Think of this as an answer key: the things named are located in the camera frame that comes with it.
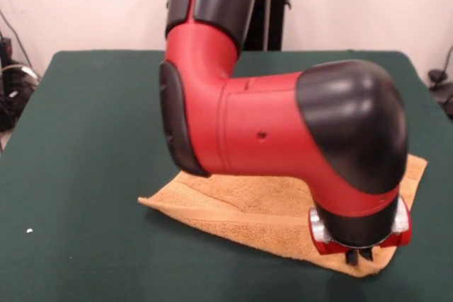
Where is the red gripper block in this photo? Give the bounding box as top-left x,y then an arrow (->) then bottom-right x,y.
308,198 -> 413,267

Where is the tan terry towel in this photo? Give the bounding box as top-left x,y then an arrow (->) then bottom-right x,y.
137,153 -> 428,279

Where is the black equipment base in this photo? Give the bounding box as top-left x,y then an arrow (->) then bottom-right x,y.
430,81 -> 453,119

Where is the black stand column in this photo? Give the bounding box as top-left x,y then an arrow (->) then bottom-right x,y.
165,0 -> 294,52

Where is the dark green table cloth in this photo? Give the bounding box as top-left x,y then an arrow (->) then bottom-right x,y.
0,50 -> 453,302

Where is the black cable bundle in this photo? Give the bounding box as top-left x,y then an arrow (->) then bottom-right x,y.
0,68 -> 40,132

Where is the white cable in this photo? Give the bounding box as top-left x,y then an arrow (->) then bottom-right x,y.
0,64 -> 39,82

